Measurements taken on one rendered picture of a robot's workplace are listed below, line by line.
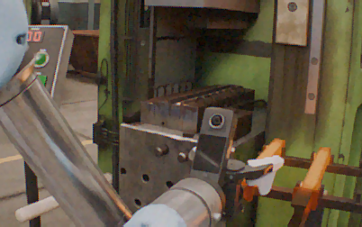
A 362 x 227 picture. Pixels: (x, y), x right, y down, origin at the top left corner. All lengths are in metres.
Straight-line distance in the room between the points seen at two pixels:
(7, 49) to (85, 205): 0.28
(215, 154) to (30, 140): 0.25
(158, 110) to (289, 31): 0.45
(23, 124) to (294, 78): 0.89
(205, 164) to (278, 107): 0.70
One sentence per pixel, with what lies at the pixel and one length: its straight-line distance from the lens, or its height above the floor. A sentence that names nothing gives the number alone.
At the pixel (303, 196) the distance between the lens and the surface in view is 0.75.
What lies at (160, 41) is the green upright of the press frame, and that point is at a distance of 1.51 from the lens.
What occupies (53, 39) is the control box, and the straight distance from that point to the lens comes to 1.49.
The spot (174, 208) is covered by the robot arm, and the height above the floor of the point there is 1.04.
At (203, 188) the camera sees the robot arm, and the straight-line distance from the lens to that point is 0.56.
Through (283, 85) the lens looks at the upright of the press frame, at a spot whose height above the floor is 1.07.
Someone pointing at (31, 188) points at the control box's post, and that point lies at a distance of 1.69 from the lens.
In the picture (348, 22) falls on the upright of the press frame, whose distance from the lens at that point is 1.23.
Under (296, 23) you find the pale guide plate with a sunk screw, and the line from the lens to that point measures 1.23.
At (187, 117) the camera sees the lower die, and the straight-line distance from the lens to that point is 1.26.
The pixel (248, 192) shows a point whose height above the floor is 0.94.
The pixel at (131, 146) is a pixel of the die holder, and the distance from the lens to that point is 1.32.
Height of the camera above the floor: 1.25
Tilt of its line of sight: 13 degrees down
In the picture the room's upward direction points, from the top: 3 degrees clockwise
